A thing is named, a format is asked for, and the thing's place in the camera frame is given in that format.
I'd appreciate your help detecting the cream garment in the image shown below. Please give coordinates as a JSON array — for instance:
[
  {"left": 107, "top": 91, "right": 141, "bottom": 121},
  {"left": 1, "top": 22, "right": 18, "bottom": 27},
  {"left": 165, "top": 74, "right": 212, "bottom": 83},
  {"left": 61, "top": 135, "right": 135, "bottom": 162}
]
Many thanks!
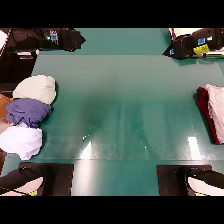
[{"left": 12, "top": 74, "right": 57, "bottom": 105}]

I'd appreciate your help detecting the purple garment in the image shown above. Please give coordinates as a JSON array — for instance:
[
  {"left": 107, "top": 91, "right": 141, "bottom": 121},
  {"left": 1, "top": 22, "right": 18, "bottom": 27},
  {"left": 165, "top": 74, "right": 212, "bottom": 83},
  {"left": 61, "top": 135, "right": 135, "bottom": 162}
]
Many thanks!
[{"left": 5, "top": 97, "right": 53, "bottom": 129}]

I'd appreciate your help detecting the dark red garment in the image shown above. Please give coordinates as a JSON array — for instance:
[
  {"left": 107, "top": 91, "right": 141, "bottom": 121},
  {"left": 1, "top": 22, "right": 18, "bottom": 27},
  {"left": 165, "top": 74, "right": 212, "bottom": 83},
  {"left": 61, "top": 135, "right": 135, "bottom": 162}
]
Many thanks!
[{"left": 196, "top": 86, "right": 222, "bottom": 145}]

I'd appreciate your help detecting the white garment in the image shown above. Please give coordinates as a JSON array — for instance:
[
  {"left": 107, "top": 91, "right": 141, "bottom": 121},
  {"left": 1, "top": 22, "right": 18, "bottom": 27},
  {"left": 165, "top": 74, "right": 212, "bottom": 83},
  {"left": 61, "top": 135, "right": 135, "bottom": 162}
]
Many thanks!
[{"left": 0, "top": 124, "right": 44, "bottom": 161}]

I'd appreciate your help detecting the pale pink garment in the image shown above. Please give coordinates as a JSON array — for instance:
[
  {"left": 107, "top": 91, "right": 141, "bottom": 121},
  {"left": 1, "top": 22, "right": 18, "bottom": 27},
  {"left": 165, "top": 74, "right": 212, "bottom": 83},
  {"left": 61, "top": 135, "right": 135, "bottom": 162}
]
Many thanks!
[{"left": 203, "top": 83, "right": 224, "bottom": 145}]

